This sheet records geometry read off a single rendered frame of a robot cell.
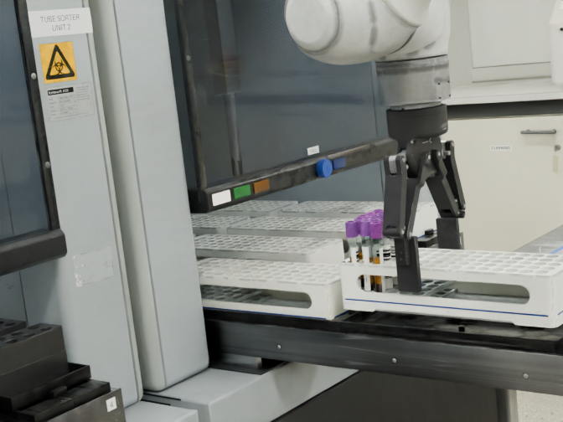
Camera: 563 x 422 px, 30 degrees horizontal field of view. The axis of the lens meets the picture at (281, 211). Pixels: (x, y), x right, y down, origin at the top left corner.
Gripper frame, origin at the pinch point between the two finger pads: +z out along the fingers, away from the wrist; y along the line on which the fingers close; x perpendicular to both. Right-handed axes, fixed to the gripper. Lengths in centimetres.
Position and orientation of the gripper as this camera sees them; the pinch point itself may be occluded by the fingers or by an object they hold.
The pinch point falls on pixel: (430, 263)
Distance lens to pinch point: 135.8
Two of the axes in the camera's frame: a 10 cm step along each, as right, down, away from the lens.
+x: -7.9, -0.1, 6.1
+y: 6.0, -2.0, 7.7
